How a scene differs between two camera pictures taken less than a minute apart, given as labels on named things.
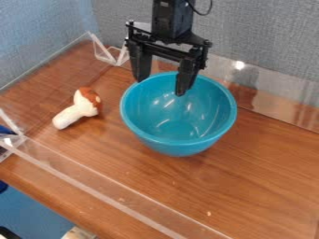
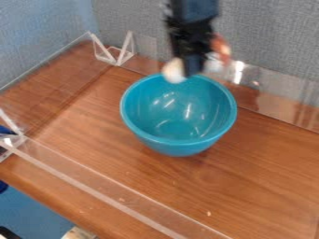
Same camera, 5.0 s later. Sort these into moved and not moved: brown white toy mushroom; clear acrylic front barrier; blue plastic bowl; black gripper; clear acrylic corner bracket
Moved: brown white toy mushroom; black gripper
Not moved: clear acrylic front barrier; clear acrylic corner bracket; blue plastic bowl
